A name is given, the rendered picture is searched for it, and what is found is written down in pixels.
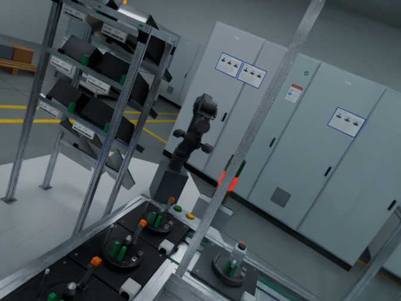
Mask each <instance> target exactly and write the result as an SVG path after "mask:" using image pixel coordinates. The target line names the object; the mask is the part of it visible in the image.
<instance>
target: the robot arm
mask: <svg viewBox="0 0 401 301"><path fill-rule="evenodd" d="M193 107H194V108H193V118H192V120H191V122H190V125H189V127H188V129H187V132H185V131H183V130H181V129H177V130H174V132H173V134H172V135H173V136H175V137H177V138H179V137H182V138H184V139H183V141H182V142H181V143H179V144H178V146H177V147H176V148H175V149H174V151H173V153H172V158H171V160H170V162H169V166H170V169H172V170H176V171H180V172H181V168H182V166H183V164H184V162H187V161H188V159H189V158H190V154H191V153H192V152H193V151H194V150H195V149H199V148H201V149H202V151H203V152H205V153H207V154H209V153H211V152H212V150H213V146H211V145H209V144H207V143H205V144H203V143H201V138H202V136H203V134H204V133H207V132H208V131H209V129H210V123H209V121H210V119H211V120H214V119H215V118H216V116H217V112H218V106H217V103H215V102H213V101H212V97H211V96H210V95H207V94H204V93H203V95H202V96H200V97H197V98H196V100H195V102H194V104H193ZM212 115H213V116H212Z"/></svg>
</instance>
